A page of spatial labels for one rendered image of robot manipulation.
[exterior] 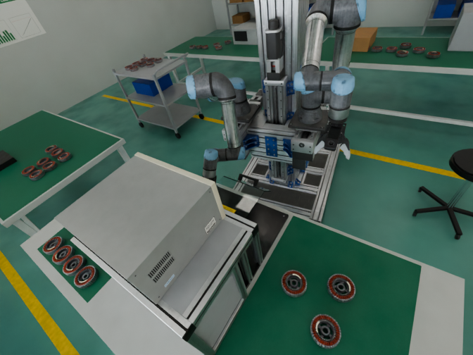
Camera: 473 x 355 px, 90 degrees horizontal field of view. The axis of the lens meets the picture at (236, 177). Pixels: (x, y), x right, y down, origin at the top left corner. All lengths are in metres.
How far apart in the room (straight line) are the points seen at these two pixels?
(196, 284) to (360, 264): 0.78
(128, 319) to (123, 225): 0.63
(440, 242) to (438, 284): 1.13
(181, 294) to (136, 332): 0.49
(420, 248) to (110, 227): 2.17
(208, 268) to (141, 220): 0.28
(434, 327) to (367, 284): 0.25
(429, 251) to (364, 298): 1.25
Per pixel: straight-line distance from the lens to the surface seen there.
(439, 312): 1.33
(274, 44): 1.55
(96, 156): 2.48
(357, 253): 1.33
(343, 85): 0.94
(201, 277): 0.88
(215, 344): 1.16
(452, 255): 2.46
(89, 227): 0.92
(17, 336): 2.82
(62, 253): 1.78
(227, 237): 0.92
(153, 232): 0.77
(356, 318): 1.21
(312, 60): 1.10
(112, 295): 1.46
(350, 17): 1.32
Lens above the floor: 1.89
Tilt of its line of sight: 44 degrees down
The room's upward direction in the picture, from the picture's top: 13 degrees counter-clockwise
